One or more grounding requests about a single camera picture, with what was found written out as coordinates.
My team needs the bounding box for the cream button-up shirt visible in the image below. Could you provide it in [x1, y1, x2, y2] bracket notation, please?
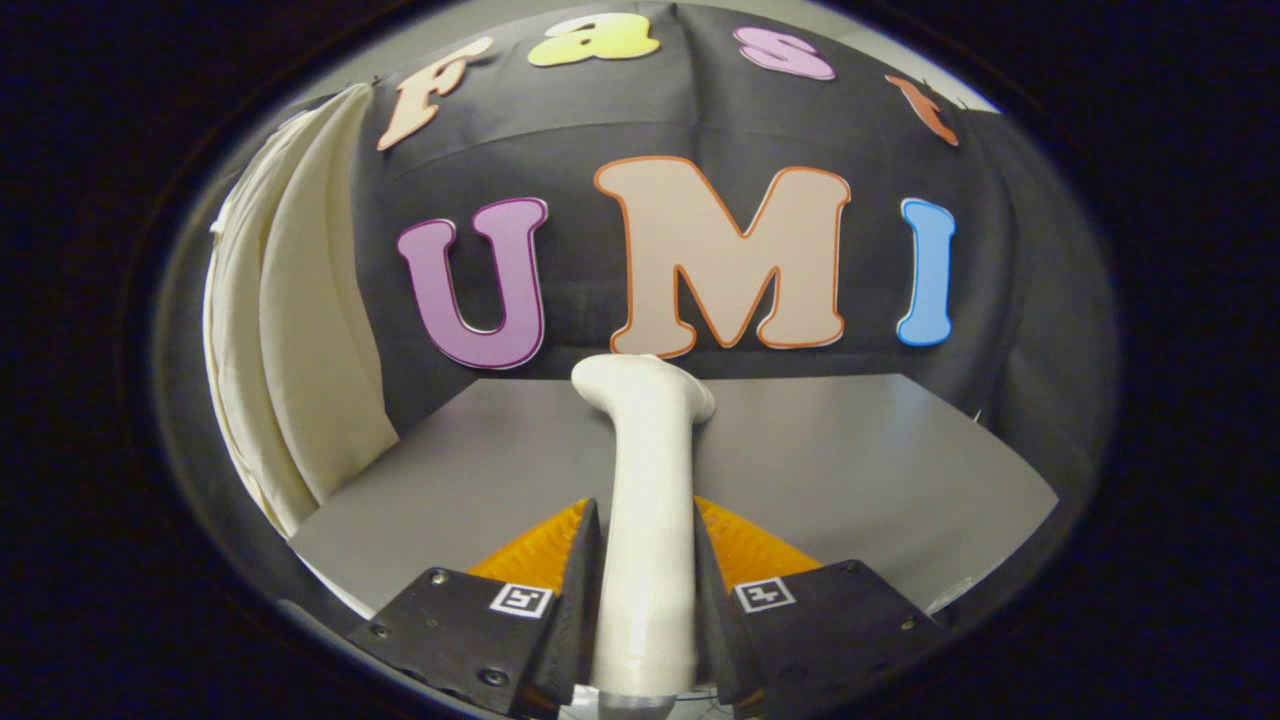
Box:
[203, 83, 401, 541]

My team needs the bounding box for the white cabinet with grey top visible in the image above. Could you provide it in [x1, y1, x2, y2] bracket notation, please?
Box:
[288, 376, 1061, 616]

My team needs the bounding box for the black backdrop cloth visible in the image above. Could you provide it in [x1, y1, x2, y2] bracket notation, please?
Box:
[160, 2, 1119, 491]

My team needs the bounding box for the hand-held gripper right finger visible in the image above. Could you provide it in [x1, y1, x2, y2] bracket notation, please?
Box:
[692, 497, 951, 716]

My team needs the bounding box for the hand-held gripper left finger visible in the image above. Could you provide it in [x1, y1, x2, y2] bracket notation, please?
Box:
[345, 497, 606, 719]

